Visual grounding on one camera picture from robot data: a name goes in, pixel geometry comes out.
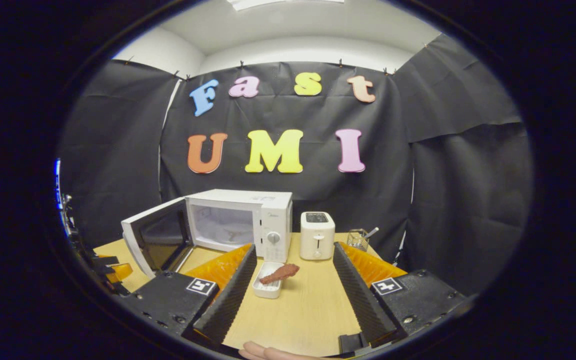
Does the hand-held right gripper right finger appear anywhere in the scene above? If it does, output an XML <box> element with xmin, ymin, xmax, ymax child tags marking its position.
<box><xmin>333</xmin><ymin>242</ymin><xmax>469</xmax><ymax>349</ymax></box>

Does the large ceiling light panel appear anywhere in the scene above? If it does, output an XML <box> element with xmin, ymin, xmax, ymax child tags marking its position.
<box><xmin>228</xmin><ymin>0</ymin><xmax>345</xmax><ymax>11</ymax></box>

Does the white toaster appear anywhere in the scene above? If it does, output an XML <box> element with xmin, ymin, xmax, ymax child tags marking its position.
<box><xmin>300</xmin><ymin>211</ymin><xmax>336</xmax><ymax>261</ymax></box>

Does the brown meat slice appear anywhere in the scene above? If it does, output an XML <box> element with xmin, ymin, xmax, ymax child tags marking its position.
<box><xmin>259</xmin><ymin>263</ymin><xmax>301</xmax><ymax>285</ymax></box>

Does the small white rectangular tray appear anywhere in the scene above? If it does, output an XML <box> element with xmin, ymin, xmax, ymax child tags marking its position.
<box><xmin>252</xmin><ymin>261</ymin><xmax>285</xmax><ymax>300</ymax></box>

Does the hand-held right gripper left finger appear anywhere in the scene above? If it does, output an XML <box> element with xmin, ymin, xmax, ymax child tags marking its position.
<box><xmin>113</xmin><ymin>244</ymin><xmax>259</xmax><ymax>349</ymax></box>

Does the white microwave oven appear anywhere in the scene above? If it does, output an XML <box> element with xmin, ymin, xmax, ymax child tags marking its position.
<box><xmin>121</xmin><ymin>188</ymin><xmax>294</xmax><ymax>279</ymax></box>

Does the small clear glass container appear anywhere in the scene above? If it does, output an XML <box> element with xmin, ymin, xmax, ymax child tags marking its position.
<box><xmin>346</xmin><ymin>227</ymin><xmax>380</xmax><ymax>252</ymax></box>

